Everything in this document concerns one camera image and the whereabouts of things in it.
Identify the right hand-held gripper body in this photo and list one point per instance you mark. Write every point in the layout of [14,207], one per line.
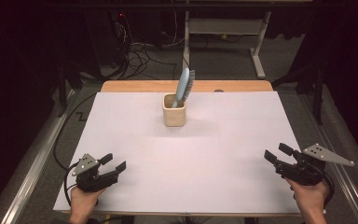
[304,174]

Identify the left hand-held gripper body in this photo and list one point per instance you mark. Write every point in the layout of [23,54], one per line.
[91,183]

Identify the beige square cup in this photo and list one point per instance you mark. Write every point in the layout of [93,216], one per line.
[174,118]

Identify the light blue hairbrush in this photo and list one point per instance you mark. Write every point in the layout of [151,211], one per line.
[183,82]

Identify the person's left hand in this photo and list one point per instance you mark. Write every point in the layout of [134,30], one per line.
[84,203]

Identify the person's right hand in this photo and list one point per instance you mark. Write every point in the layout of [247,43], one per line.
[310,197]

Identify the black metal stand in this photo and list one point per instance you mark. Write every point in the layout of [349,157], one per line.
[318,93]
[62,90]

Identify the white paper table cover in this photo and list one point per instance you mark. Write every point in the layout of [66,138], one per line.
[199,155]

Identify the dark computer tower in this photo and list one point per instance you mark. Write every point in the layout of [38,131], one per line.
[105,37]

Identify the small yellow-green ball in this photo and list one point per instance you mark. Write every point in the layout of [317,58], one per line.
[223,36]

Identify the silver metal floor rail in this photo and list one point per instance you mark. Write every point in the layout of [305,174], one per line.
[34,161]
[338,180]

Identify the white metal desk frame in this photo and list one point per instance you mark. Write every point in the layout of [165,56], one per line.
[227,26]

